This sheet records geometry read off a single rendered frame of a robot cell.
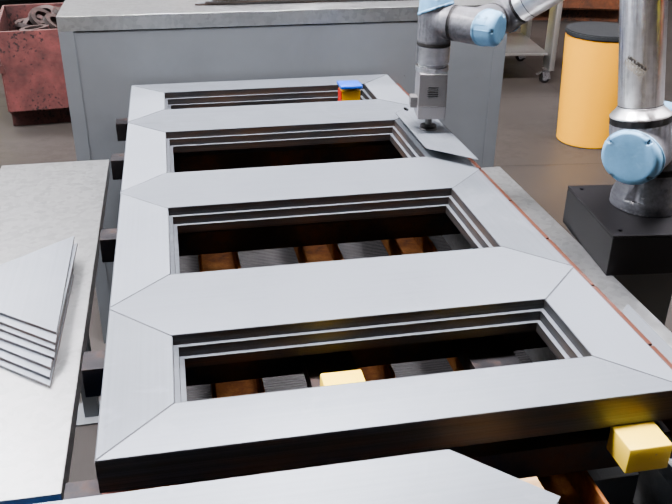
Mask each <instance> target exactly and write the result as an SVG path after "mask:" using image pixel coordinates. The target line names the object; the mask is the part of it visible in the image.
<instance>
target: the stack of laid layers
mask: <svg viewBox="0 0 672 504"><path fill-rule="evenodd" d="M338 88H339V86H338V85H329V86H307V87H285V88H263V89H241V90H219V91H197V92H175V93H164V94H165V109H186V108H206V107H226V106H247V105H267V104H288V103H308V102H328V101H338ZM385 140H390V141H391V142H392V144H393V145H394V146H395V148H396V149H397V150H398V152H399V153H400V154H401V156H402V157H403V158H413V157H431V158H435V159H440V160H444V161H448V162H453V163H457V164H462V165H466V166H470V167H475V168H477V167H476V166H475V165H474V164H473V163H472V162H471V161H470V160H469V159H468V158H467V157H462V156H458V155H453V154H449V153H444V152H440V151H435V150H431V149H426V148H425V147H424V146H423V145H422V144H421V142H420V141H419V140H418V139H417V138H416V137H415V135H414V134H413V133H412V132H411V131H410V130H409V128H408V127H407V126H406V125H405V124H404V123H403V121H402V120H401V119H400V118H398V119H396V120H386V121H368V122H349V123H331V124H312V125H293V126H275V127H256V128H238V129H219V130H201V131H182V132H166V156H167V173H174V172H175V171H174V153H180V152H197V151H214V150H231V149H248V148H265V147H283V146H300V145H317V144H334V143H351V142H368V141H385ZM438 213H446V214H447V216H448V217H449V218H450V220H451V221H452V222H453V223H454V225H455V226H456V227H457V229H458V230H459V231H460V233H461V234H462V235H463V237H464V238H465V239H466V240H467V242H468V243H469V244H470V246H471V247H472V248H473V249H477V248H489V247H501V246H499V244H498V243H497V242H496V241H495V240H494V238H493V237H492V236H491V235H490V234H489V233H488V231H487V230H486V229H485V228H484V227H483V225H482V224H481V223H480V222H479V221H478V219H477V218H476V217H475V216H474V215H473V213H472V212H471V211H470V210H469V209H468V207H467V206H466V205H465V204H464V203H463V201H462V200H461V199H460V198H459V197H458V195H457V194H456V193H455V192H454V191H453V189H452V188H448V189H434V190H419V191H405V192H391V193H377V194H362V195H348V196H334V197H320V198H305V199H291V200H277V201H263V202H249V203H234V204H220V205H206V206H192V207H177V208H168V217H169V248H170V274H180V262H179V244H178V233H188V232H201V231H214V230H227V229H240V228H254V227H267V226H280V225H293V224H306V223H319V222H333V221H346V220H359V219H372V218H385V217H398V216H412V215H425V214H438ZM170 274H169V275H170ZM546 299H547V298H546ZM546 299H542V300H532V301H522V302H512V303H501V304H491V305H481V306H471V307H461V308H450V309H440V310H430V311H420V312H410V313H399V314H389V315H379V316H369V317H359V318H348V319H338V320H328V321H318V322H307V323H297V324H287V325H277V326H267V327H256V328H246V329H236V330H226V331H216V332H205V333H195V334H185V335H175V336H172V341H173V371H174V402H175V403H178V402H187V390H186V371H185V368H190V367H199V366H209V365H218V364H228V363H237V362H247V361H256V360H266V359H275V358H285V357H294V356H304V355H313V354H323V353H332V352H342V351H351V350H361V349H370V348H380V347H389V346H399V345H408V344H418V343H427V342H437V341H446V340H456V339H466V338H475V337H485V336H494V335H504V334H513V333H523V332H532V331H536V332H537V333H538V334H539V336H540V337H541V338H542V340H543V341H544V342H545V344H546V345H547V346H548V348H549V349H550V350H551V351H552V353H553V354H554V355H555V357H556V358H557V359H558V360H560V359H569V358H578V357H587V356H592V355H591V354H590V353H589V352H588V351H587V349H586V348H585V347H584V346H583V345H582V343H581V342H580V341H579V340H578V339H577V338H576V336H575V335H574V334H573V333H572V332H571V330H570V329H569V328H568V327H567V326H566V324H565V323H564V322H563V321H562V320H561V318H560V317H559V316H558V315H557V314H556V312H555V311H554V310H553V309H552V308H551V306H550V305H549V304H548V303H547V302H546ZM669 419H672V391H666V392H658V393H650V394H642V395H634V396H626V397H617V398H609V399H601V400H593V401H585V402H577V403H569V404H561V405H552V406H544V407H536V408H528V409H520V410H512V411H504V412H496V413H488V414H479V415H471V416H463V417H455V418H447V419H439V420H431V421H423V422H414V423H406V424H398V425H390V426H382V427H374V428H366V429H358V430H349V431H341V432H333V433H325V434H317V435H309V436H301V437H293V438H284V439H276V440H268V441H260V442H252V443H244V444H236V445H228V446H219V447H211V448H203V449H195V450H187V451H179V452H171V453H163V454H154V455H146V456H138V457H130V458H122V459H114V460H106V461H98V462H95V467H96V473H97V479H98V485H99V491H100V493H107V492H115V491H122V490H130V489H138V488H146V487H153V486H161V485H169V484H176V483H184V482H192V481H199V480H207V479H215V478H222V477H230V476H238V475H246V474H253V473H261V472H269V471H276V470H284V469H292V468H299V467H307V466H315V465H323V464H330V463H338V462H346V461H353V460H361V459H369V458H376V457H384V456H392V455H399V454H407V453H415V452H423V451H430V450H438V449H446V448H453V447H461V446H469V445H476V444H484V443H492V442H500V441H507V440H515V439H523V438H530V437H538V436H546V435H553V434H561V433H569V432H576V431H584V430H592V429H600V428H607V427H615V426H623V425H630V424H638V423H646V422H653V421H661V420H669Z"/></svg>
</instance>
